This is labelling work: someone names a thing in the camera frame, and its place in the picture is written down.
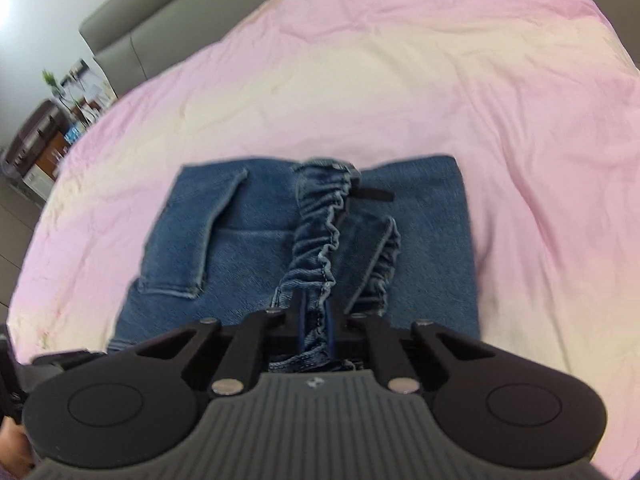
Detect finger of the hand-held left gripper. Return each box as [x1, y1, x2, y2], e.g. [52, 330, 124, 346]
[31, 350, 107, 369]

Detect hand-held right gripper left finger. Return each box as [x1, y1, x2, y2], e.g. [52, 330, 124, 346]
[135, 305, 306, 395]

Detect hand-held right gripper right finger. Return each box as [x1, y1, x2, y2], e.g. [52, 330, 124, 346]
[327, 310, 496, 395]

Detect blue denim pants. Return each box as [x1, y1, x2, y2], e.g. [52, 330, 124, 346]
[107, 155, 482, 373]

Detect white small cabinet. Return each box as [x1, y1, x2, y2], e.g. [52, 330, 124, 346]
[22, 169, 52, 198]

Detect wooden nightstand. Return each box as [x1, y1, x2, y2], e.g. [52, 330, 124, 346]
[35, 130, 76, 181]

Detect cluttered wooden bedside table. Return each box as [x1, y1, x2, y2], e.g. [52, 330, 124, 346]
[4, 100, 71, 177]

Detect pink and cream blanket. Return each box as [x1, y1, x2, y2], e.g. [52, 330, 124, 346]
[7, 0, 640, 478]

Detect small green plant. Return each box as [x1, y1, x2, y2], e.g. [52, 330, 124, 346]
[42, 67, 76, 111]

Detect grey padded bed headboard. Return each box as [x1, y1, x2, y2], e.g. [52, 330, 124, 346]
[79, 0, 283, 98]

